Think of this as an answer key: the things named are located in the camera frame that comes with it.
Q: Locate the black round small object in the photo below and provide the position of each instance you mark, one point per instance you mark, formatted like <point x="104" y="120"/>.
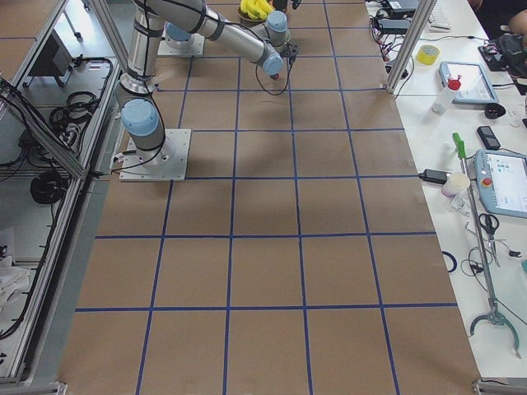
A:
<point x="494" y="111"/>

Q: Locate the black power adapter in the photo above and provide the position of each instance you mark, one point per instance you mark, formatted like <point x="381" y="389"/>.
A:
<point x="434" y="176"/>

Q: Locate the green marker tool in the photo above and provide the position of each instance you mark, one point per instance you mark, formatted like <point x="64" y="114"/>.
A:
<point x="459" y="146"/>

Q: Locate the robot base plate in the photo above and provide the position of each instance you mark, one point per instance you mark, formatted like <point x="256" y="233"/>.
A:
<point x="191" y="48"/>
<point x="152" y="166"/>

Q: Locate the paper cup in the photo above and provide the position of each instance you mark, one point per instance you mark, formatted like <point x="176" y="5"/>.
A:
<point x="455" y="184"/>

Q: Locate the long reacher grabber tool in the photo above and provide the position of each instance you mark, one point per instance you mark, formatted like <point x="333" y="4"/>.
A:
<point x="493" y="316"/>

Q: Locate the black remote phone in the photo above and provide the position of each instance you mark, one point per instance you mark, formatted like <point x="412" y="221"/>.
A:
<point x="488" y="138"/>

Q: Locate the near blue teach pendant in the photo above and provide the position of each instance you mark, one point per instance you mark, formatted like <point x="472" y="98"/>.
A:
<point x="501" y="181"/>

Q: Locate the aluminium frame post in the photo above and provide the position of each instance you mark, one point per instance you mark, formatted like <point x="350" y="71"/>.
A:
<point x="419" y="21"/>

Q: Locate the clear bottle red cap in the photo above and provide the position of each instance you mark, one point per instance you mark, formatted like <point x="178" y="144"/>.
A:
<point x="445" y="99"/>

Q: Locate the far blue teach pendant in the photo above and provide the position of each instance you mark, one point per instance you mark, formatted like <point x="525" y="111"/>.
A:
<point x="475" y="86"/>

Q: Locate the blue teach pendant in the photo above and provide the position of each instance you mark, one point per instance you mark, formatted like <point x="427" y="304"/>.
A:
<point x="475" y="86"/>
<point x="501" y="181"/>

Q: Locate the yellow tape roll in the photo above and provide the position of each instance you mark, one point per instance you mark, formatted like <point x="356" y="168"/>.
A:
<point x="427" y="54"/>

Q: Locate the black handled scissors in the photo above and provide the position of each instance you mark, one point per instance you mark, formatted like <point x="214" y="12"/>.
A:
<point x="490" y="224"/>

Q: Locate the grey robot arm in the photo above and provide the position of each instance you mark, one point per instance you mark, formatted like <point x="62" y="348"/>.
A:
<point x="144" y="92"/>

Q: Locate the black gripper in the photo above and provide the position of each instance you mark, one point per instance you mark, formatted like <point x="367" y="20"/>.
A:
<point x="281" y="3"/>

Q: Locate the crumpled white cloth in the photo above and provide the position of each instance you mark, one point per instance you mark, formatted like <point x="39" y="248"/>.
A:
<point x="14" y="279"/>

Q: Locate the yellow banana bunch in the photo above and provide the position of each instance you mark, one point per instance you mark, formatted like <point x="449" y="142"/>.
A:
<point x="247" y="5"/>

